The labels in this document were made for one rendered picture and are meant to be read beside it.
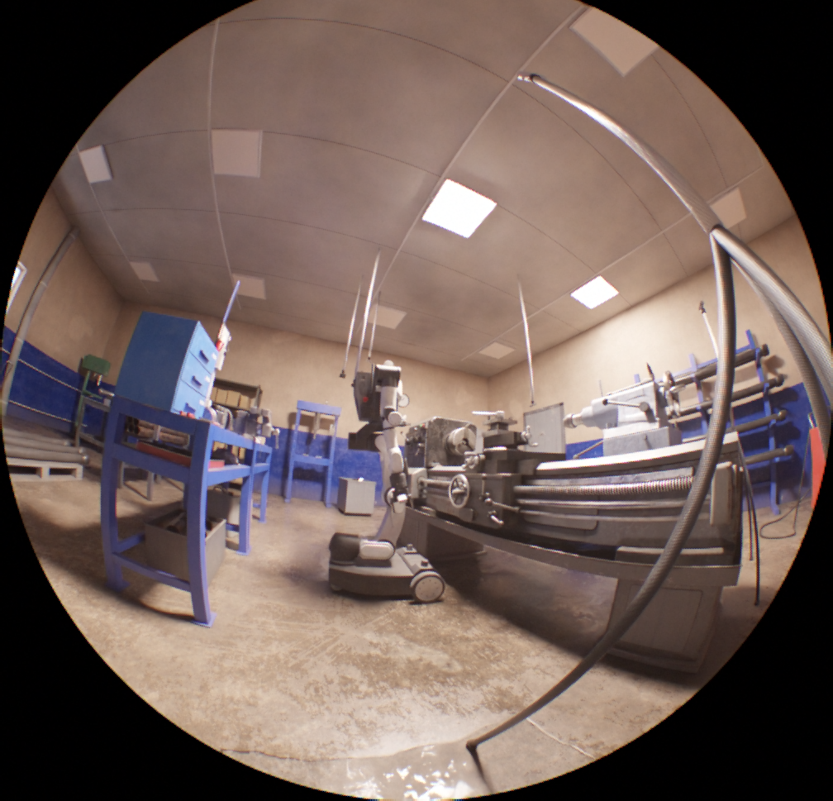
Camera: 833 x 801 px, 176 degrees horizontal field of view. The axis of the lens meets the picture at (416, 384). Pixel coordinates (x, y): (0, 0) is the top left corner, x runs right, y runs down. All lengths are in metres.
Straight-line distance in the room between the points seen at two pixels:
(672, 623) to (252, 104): 4.12
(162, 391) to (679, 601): 2.03
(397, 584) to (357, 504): 2.78
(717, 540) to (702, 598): 0.20
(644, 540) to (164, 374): 1.96
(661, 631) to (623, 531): 0.47
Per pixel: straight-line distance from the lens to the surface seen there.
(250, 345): 6.14
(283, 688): 1.08
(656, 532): 1.19
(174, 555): 1.64
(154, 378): 1.26
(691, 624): 1.23
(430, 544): 2.42
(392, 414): 1.48
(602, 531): 1.29
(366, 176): 3.01
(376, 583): 1.65
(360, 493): 4.31
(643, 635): 1.29
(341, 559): 1.74
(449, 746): 0.94
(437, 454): 2.54
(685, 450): 1.13
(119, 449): 1.33
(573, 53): 2.80
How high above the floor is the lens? 0.79
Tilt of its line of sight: 19 degrees up
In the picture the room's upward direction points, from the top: 4 degrees clockwise
